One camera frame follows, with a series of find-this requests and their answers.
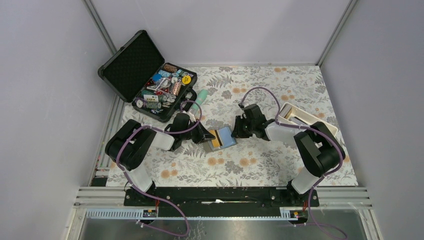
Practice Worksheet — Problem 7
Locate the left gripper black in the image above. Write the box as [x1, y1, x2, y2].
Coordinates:
[180, 118, 215, 145]

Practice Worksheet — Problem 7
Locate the taupe leather card holder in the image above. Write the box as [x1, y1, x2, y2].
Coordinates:
[203, 126, 237, 153]

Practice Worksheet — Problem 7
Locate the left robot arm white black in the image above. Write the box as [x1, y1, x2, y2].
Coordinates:
[104, 112, 216, 206]

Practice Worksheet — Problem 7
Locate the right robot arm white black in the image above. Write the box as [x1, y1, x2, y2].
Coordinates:
[231, 103, 346, 206]

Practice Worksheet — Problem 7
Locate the playing card deck box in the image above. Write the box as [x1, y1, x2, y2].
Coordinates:
[143, 94, 160, 102]

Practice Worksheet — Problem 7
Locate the mint green tube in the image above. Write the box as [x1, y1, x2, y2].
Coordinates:
[191, 89, 209, 114]

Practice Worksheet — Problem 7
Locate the floral patterned table mat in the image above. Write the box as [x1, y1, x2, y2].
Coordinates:
[105, 65, 359, 188]

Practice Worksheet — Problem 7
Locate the white rectangular tray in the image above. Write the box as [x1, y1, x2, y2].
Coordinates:
[277, 102, 339, 136]

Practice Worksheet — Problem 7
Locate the yellow poker chip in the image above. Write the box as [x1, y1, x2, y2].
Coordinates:
[181, 75, 192, 85]

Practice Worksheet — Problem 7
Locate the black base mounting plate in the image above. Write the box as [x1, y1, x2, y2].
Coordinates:
[123, 186, 320, 219]

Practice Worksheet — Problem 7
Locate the black poker chip case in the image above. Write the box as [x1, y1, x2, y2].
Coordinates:
[97, 30, 198, 123]

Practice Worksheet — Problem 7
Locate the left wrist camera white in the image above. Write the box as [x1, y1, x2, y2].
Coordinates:
[186, 111, 198, 123]

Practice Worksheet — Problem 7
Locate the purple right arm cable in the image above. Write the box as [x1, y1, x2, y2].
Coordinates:
[239, 86, 349, 240]

